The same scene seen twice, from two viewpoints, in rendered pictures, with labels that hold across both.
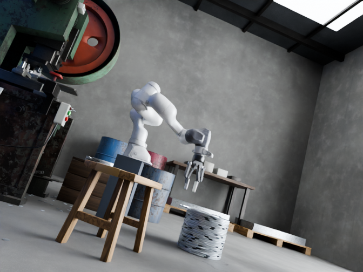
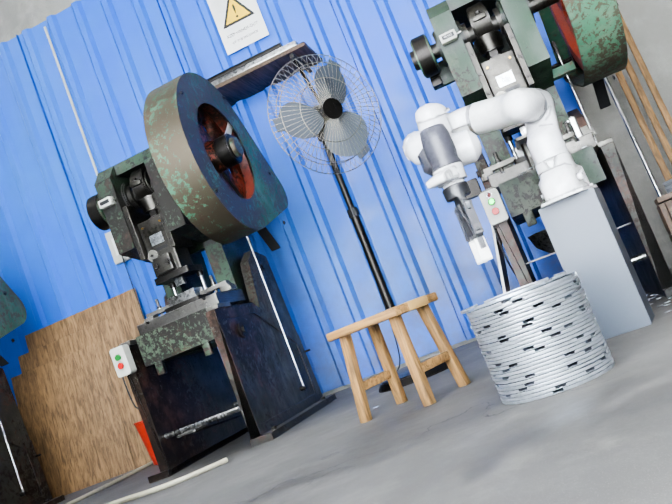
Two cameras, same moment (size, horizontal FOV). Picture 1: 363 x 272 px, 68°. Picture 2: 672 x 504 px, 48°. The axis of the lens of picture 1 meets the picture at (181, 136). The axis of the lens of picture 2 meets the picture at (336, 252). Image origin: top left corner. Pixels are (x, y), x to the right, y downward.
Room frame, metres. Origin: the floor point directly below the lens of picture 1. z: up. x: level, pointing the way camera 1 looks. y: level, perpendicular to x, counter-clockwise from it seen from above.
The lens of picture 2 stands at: (2.29, -2.25, 0.30)
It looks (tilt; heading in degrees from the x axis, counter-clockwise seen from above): 6 degrees up; 115
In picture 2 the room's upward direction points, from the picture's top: 21 degrees counter-clockwise
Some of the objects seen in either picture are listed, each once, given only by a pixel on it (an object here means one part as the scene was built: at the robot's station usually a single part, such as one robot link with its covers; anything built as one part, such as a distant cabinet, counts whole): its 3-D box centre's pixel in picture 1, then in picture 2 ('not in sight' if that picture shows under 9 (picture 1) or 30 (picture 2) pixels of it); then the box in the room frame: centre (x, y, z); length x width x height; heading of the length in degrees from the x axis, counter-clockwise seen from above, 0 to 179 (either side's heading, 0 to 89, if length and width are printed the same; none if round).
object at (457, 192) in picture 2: (197, 162); (460, 200); (1.75, -0.15, 0.54); 0.08 x 0.07 x 0.09; 119
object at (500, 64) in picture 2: (54, 46); (508, 86); (1.82, 1.06, 1.04); 0.17 x 0.15 x 0.30; 101
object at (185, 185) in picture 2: not in sight; (215, 271); (0.04, 1.14, 0.87); 1.53 x 0.99 x 1.74; 99
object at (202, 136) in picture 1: (198, 136); (435, 151); (1.72, -0.11, 0.70); 0.18 x 0.10 x 0.13; 114
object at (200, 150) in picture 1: (204, 153); (445, 177); (1.74, -0.17, 0.61); 0.13 x 0.12 x 0.05; 29
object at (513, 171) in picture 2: (27, 90); (541, 165); (1.81, 1.10, 0.68); 0.45 x 0.30 x 0.06; 11
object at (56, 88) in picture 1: (47, 96); (473, 202); (1.54, 0.81, 0.62); 0.10 x 0.06 x 0.20; 11
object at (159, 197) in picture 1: (147, 192); not in sight; (2.72, 0.15, 0.24); 0.42 x 0.42 x 0.48
